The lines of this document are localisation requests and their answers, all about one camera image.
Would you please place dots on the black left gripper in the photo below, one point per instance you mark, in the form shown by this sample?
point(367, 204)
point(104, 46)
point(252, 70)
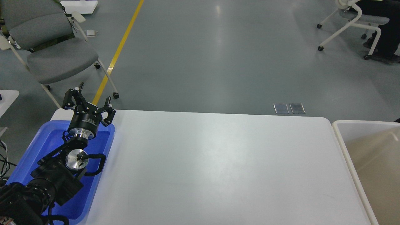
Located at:
point(86, 119)

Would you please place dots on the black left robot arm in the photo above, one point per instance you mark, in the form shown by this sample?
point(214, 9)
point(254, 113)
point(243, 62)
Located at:
point(57, 178)

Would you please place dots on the white side table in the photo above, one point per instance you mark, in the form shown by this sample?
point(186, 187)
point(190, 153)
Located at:
point(7, 98)

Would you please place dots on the white floor box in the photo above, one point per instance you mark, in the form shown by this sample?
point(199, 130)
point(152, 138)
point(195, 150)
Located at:
point(80, 6)

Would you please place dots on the left metal floor plate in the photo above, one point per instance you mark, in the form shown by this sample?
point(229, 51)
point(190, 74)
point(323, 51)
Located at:
point(281, 108)

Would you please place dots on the metal floor plate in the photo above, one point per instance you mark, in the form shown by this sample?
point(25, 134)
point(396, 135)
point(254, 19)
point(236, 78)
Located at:
point(281, 108)
point(297, 108)

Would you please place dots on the right metal floor plate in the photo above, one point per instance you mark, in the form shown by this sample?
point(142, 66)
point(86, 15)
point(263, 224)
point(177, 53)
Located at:
point(297, 108)

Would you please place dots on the beige plastic bin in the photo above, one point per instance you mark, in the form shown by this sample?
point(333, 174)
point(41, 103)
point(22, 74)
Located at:
point(372, 153)

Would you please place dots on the person in black right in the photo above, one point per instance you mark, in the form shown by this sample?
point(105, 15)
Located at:
point(388, 42)

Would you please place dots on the grey chair white frame left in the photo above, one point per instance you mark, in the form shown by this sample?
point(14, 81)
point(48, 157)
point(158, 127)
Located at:
point(41, 35)

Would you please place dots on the grey chair white frame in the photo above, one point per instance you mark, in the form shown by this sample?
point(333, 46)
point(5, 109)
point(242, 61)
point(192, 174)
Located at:
point(41, 35)
point(349, 10)

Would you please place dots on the grey chair white frame right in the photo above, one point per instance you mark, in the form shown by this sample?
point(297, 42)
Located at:
point(349, 10)

